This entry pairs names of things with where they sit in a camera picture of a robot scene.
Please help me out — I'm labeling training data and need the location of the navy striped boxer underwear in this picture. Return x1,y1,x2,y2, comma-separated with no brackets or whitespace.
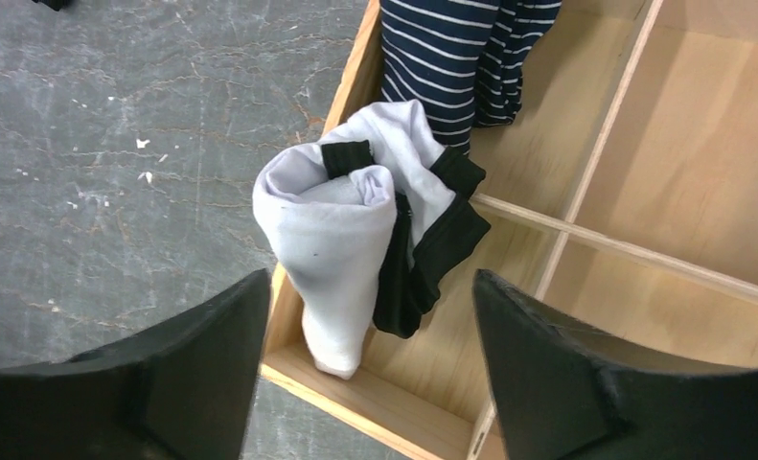
379,0,563,154

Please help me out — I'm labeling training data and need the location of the white black garment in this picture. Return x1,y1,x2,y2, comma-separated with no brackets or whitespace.
252,101,490,380

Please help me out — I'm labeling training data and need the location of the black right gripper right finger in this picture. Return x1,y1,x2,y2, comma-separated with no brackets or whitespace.
472,269,758,459

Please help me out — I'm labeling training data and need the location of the wooden compartment tray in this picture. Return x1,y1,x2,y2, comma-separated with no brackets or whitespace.
261,1,758,459

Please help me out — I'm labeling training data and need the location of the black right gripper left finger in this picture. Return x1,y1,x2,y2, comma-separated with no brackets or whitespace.
0,269,271,459

